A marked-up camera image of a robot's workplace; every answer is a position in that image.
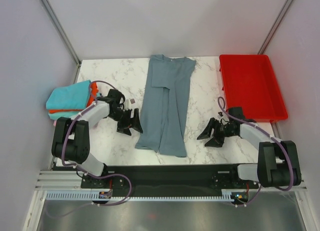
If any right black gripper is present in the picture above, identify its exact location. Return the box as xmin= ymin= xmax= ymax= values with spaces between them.
xmin=196 ymin=117 xmax=236 ymax=148

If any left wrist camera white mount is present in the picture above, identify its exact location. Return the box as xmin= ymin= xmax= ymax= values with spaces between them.
xmin=124 ymin=98 xmax=138 ymax=111

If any left aluminium corner post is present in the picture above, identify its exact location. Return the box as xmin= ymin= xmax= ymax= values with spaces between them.
xmin=34 ymin=0 xmax=82 ymax=67

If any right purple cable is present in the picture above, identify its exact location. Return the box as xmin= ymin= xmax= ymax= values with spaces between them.
xmin=217 ymin=96 xmax=300 ymax=207

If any right aluminium corner post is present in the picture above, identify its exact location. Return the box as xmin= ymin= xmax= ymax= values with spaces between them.
xmin=257 ymin=0 xmax=295 ymax=55

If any aluminium rail frame front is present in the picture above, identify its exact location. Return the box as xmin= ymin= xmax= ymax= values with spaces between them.
xmin=22 ymin=171 xmax=320 ymax=231

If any red plastic bin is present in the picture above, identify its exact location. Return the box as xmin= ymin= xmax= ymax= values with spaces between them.
xmin=219 ymin=54 xmax=289 ymax=123

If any right white cable duct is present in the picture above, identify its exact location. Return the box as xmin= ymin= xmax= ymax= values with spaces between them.
xmin=221 ymin=189 xmax=248 ymax=200

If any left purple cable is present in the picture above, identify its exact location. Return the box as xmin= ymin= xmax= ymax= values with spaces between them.
xmin=61 ymin=80 xmax=133 ymax=207

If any left white cable duct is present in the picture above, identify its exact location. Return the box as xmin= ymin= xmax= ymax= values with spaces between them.
xmin=46 ymin=190 xmax=112 ymax=201

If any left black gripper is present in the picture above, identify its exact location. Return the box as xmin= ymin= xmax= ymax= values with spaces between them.
xmin=107 ymin=108 xmax=143 ymax=137

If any purple cable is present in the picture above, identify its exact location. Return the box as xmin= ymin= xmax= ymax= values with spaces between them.
xmin=61 ymin=80 xmax=133 ymax=207
xmin=217 ymin=96 xmax=300 ymax=207

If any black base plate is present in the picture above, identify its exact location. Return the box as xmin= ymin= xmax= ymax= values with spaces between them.
xmin=81 ymin=164 xmax=258 ymax=200

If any grey-blue t shirt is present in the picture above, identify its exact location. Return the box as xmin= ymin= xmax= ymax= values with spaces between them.
xmin=135 ymin=54 xmax=197 ymax=158

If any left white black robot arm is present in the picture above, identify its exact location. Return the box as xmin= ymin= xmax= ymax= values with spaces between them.
xmin=51 ymin=89 xmax=143 ymax=188

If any orange folded t shirt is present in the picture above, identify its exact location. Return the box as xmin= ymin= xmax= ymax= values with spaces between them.
xmin=48 ymin=82 xmax=99 ymax=114

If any aluminium corner post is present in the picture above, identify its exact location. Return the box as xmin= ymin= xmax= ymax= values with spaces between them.
xmin=257 ymin=0 xmax=295 ymax=55
xmin=34 ymin=0 xmax=82 ymax=67

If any white cable duct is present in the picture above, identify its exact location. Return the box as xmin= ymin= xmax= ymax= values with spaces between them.
xmin=221 ymin=189 xmax=248 ymax=200
xmin=46 ymin=190 xmax=112 ymax=201

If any teal folded t shirt top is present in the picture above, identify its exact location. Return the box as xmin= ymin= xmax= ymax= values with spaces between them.
xmin=46 ymin=80 xmax=91 ymax=110

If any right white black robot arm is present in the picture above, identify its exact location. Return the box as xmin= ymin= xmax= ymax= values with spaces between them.
xmin=197 ymin=107 xmax=302 ymax=191

